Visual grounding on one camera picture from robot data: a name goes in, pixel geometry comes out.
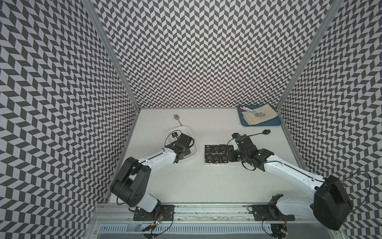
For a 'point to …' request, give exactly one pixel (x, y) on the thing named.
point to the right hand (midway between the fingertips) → (228, 156)
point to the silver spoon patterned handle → (176, 117)
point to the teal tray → (275, 121)
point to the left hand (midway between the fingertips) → (183, 150)
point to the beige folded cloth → (252, 118)
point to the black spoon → (266, 131)
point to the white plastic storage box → (174, 134)
